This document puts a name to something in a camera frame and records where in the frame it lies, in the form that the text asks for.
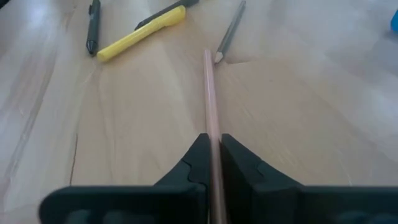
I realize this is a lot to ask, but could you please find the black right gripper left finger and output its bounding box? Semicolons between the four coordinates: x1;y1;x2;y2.
37;133;213;224

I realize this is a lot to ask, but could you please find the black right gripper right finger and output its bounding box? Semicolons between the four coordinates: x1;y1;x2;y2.
220;133;398;224

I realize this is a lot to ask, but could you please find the black pencil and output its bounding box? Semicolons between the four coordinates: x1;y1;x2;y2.
213;0;247;65

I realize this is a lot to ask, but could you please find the blue plastic pencil box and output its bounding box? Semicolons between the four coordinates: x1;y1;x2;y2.
390;9;398;34

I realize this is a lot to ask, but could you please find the yellow brite liner highlighter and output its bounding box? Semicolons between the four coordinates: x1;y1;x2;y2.
96;5;187;63

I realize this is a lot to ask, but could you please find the black pen with scale print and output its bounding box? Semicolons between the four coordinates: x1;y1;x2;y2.
85;0;102;57

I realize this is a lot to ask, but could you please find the pink pencil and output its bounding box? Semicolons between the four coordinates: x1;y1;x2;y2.
202;49;229;224

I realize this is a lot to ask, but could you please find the plain black pen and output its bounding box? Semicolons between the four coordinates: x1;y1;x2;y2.
134;0;200;31

